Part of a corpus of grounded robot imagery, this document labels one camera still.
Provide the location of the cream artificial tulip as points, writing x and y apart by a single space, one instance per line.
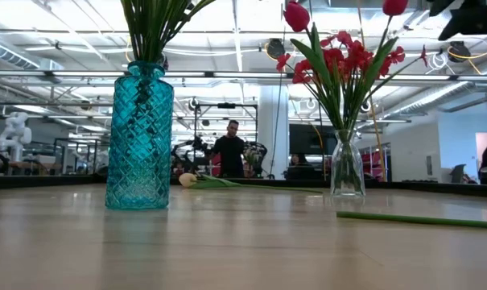
188 179

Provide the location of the grey office chair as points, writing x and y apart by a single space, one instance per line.
457 173

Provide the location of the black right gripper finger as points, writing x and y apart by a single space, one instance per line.
464 24
440 6

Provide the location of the green stems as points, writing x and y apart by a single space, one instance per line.
154 28

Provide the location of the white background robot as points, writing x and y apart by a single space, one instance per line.
14 129

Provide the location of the black background rig frame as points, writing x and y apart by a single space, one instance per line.
226 105

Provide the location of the white square pillar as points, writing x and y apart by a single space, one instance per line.
273 121

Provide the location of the silver ventilation duct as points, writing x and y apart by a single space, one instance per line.
9 54
428 96

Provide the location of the long ceiling light strip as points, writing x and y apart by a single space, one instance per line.
235 75

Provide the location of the teal textured glass vase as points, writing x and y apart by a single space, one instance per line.
140 137

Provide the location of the clear glass vase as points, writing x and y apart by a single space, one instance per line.
347 169

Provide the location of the black monitor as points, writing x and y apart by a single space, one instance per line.
307 139

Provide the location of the black frame workstation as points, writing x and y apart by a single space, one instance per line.
88 140

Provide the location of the long green stem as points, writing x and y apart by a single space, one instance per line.
408 219

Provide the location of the black background robot arm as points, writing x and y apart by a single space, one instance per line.
195 145

